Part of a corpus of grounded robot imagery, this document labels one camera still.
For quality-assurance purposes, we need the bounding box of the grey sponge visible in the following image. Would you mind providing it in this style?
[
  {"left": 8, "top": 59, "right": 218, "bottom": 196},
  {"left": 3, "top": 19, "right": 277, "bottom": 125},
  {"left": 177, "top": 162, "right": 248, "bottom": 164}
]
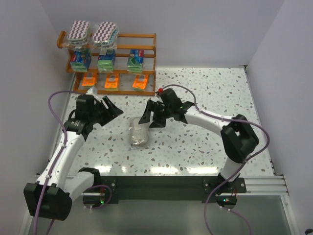
[
  {"left": 89, "top": 22, "right": 119, "bottom": 49},
  {"left": 129, "top": 117, "right": 149, "bottom": 148}
]

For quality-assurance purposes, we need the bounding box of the orange sponge box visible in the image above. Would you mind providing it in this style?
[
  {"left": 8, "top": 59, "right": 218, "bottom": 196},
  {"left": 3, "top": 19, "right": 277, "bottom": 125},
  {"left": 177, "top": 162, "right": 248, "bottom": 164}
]
[
  {"left": 133, "top": 74, "right": 149, "bottom": 92},
  {"left": 82, "top": 72, "right": 98, "bottom": 88},
  {"left": 105, "top": 73, "right": 120, "bottom": 92}
]

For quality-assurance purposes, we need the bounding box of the blue label green sponge pack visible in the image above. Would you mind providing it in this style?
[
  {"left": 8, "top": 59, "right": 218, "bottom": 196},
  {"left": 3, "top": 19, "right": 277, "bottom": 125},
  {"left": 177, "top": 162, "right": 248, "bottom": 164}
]
[{"left": 97, "top": 49, "right": 116, "bottom": 72}]

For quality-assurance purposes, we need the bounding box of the purple wavy striped sponge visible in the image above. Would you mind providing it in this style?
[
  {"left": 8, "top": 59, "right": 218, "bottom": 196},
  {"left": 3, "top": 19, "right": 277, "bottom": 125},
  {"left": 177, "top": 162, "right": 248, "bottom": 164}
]
[{"left": 63, "top": 20, "right": 92, "bottom": 48}]

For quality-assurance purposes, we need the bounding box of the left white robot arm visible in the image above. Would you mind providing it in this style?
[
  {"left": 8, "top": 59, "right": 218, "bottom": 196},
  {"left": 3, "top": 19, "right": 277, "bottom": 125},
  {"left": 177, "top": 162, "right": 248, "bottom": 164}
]
[{"left": 23, "top": 94, "right": 123, "bottom": 221}]

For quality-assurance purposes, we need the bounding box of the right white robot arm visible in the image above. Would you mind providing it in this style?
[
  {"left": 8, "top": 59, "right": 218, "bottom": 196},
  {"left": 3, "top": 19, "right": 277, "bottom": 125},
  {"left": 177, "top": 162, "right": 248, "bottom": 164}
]
[{"left": 139, "top": 88, "right": 259, "bottom": 182}]

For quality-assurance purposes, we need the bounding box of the wooden two-tier shelf rack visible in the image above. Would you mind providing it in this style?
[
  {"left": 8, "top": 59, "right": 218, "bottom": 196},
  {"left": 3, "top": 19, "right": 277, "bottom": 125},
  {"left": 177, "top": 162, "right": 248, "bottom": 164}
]
[{"left": 57, "top": 31, "right": 157, "bottom": 96}]

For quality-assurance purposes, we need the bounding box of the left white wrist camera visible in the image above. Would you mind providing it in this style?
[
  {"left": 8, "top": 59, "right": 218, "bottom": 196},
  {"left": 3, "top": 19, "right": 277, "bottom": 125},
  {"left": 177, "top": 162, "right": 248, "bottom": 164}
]
[{"left": 86, "top": 86, "right": 98, "bottom": 97}]

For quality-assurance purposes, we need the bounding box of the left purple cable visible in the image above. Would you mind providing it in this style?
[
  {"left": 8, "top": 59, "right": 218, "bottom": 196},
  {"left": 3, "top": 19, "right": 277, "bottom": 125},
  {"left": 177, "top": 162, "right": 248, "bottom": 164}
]
[{"left": 33, "top": 90, "right": 113, "bottom": 235}]

